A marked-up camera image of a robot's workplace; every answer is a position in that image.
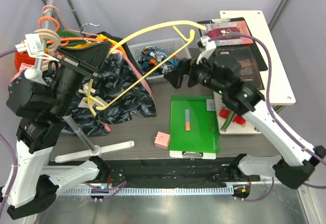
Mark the white perforated plastic basket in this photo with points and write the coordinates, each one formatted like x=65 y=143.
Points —
x=169 y=45

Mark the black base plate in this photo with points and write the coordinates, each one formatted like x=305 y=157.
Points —
x=176 y=173

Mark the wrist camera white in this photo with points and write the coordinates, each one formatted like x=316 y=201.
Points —
x=32 y=45
x=207 y=47

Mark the pink clothes hanger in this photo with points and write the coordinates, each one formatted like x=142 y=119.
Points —
x=60 y=16

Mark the yellow shorts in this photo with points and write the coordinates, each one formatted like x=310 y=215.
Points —
x=80 y=42

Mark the black hardcover book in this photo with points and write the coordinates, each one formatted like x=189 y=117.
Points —
x=249 y=71

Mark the orange clothes hanger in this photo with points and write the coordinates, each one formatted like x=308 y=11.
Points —
x=56 y=23

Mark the silver clothes rack pole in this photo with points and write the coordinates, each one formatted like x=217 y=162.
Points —
x=34 y=74

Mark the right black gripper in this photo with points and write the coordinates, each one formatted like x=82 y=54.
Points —
x=186 y=67

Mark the green clipboard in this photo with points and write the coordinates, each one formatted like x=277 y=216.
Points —
x=203 y=139

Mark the white garment tags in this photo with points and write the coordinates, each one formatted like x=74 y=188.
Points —
x=97 y=101

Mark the colourful patterned shorts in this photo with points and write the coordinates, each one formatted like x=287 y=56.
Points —
x=152 y=56

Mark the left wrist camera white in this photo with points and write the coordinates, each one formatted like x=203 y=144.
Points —
x=32 y=45

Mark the white rack base foot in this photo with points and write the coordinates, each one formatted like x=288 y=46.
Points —
x=98 y=152

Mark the dark patterned shorts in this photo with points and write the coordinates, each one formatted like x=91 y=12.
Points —
x=115 y=76

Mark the orange marker pen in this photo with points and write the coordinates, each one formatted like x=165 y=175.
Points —
x=187 y=120

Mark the white side table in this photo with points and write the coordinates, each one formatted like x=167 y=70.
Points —
x=280 y=93

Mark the beige wooden hanger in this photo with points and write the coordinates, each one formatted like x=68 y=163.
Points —
x=47 y=42

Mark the white cable duct strip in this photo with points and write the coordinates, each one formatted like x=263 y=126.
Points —
x=85 y=190

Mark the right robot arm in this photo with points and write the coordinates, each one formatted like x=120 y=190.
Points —
x=297 y=159

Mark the red illustrated book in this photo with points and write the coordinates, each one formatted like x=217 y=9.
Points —
x=219 y=30

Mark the pink cube power adapter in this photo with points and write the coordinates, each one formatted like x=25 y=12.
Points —
x=162 y=140

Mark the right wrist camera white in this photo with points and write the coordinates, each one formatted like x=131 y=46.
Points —
x=207 y=47

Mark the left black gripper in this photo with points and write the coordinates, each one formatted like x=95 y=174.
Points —
x=89 y=58

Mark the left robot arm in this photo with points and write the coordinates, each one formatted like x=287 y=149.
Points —
x=41 y=107

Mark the orange knitted shorts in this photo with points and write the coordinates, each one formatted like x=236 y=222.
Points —
x=23 y=59

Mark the black garment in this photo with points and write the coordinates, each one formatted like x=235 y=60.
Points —
x=117 y=40

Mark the black clipboard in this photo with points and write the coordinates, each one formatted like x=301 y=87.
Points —
x=256 y=53

